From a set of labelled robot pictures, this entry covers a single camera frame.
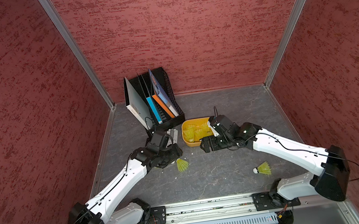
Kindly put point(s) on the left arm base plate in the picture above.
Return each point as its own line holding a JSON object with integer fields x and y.
{"x": 154, "y": 215}

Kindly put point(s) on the green shuttlecock eleventh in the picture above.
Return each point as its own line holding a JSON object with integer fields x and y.
{"x": 264, "y": 168}

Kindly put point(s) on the left aluminium corner post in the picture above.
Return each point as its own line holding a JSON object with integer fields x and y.
{"x": 58, "y": 22}

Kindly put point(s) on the white grey book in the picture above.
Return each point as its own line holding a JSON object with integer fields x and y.
{"x": 136, "y": 105}

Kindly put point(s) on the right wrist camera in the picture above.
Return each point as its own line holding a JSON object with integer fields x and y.
{"x": 219, "y": 124}

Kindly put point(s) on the orange blue book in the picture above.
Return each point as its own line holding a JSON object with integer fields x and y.
{"x": 161, "y": 97}

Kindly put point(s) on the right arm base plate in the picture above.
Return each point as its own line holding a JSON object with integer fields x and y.
{"x": 265, "y": 201}

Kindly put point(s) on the yellow plastic storage box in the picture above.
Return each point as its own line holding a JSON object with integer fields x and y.
{"x": 194, "y": 130}

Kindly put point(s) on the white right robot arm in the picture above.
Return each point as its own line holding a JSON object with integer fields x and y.
{"x": 327, "y": 170}

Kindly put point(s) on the teal book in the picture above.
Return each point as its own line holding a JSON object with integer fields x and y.
{"x": 154, "y": 109}

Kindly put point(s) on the black mesh file organizer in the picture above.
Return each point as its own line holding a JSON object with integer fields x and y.
{"x": 143, "y": 86}

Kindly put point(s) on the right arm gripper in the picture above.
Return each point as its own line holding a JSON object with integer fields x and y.
{"x": 211, "y": 139}

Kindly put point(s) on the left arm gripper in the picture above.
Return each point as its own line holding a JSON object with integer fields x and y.
{"x": 176, "y": 152}

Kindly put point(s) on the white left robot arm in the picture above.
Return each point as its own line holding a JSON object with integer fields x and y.
{"x": 100, "y": 208}

